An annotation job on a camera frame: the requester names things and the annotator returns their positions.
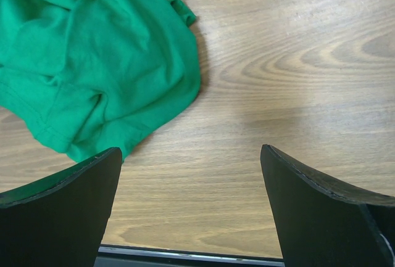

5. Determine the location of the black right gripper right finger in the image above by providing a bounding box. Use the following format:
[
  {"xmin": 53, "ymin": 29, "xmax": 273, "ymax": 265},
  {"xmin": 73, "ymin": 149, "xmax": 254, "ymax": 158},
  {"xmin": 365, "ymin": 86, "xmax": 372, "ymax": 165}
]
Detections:
[{"xmin": 260, "ymin": 144, "xmax": 394, "ymax": 266}]

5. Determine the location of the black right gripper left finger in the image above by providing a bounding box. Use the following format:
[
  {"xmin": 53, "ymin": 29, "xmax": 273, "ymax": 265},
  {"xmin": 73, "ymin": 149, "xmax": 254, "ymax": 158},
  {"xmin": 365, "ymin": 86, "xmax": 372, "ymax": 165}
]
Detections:
[{"xmin": 1, "ymin": 148, "xmax": 122, "ymax": 266}]

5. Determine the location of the green t shirt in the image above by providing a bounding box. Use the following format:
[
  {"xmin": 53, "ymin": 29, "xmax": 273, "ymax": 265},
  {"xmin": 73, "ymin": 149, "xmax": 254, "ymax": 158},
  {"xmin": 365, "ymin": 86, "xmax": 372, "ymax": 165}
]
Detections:
[{"xmin": 1, "ymin": 0, "xmax": 201, "ymax": 162}]

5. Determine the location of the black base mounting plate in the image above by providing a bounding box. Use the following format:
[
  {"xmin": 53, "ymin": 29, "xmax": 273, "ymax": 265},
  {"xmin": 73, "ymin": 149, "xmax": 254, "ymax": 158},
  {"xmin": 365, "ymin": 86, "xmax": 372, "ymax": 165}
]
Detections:
[{"xmin": 94, "ymin": 245, "xmax": 285, "ymax": 266}]

